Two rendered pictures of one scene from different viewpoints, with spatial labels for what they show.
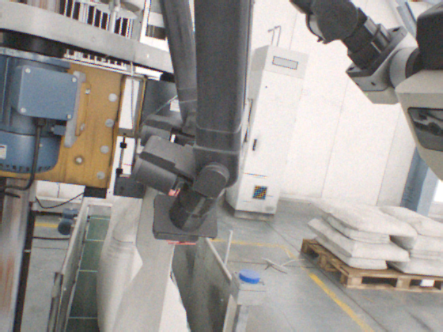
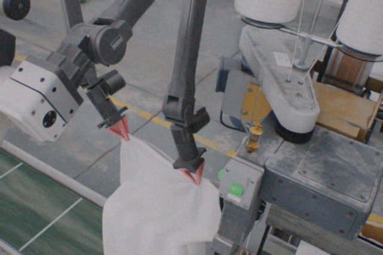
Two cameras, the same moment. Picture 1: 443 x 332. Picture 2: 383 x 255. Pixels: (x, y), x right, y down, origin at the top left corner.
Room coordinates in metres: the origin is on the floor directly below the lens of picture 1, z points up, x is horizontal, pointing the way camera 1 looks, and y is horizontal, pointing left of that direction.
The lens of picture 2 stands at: (1.52, -0.59, 1.90)
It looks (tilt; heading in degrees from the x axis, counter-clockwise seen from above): 36 degrees down; 135
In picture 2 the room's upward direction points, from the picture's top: 7 degrees clockwise
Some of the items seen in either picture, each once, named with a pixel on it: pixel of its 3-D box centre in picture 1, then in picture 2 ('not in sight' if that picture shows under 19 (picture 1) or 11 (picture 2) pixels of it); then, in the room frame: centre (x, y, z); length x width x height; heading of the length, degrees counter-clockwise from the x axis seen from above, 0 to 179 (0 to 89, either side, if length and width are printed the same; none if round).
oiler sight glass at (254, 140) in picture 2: not in sight; (254, 137); (1.12, 0.05, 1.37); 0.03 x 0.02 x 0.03; 17
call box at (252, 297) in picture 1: (247, 288); not in sight; (1.06, -0.13, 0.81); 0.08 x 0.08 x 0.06; 17
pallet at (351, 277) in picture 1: (373, 263); not in sight; (3.79, -1.67, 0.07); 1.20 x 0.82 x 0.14; 109
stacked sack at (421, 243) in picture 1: (422, 239); not in sight; (3.69, -2.02, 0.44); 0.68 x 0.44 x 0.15; 107
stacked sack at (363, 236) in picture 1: (354, 226); not in sight; (3.68, -1.35, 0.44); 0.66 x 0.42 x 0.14; 11
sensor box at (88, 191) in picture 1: (95, 191); not in sight; (1.04, 0.33, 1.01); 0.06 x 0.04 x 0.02; 107
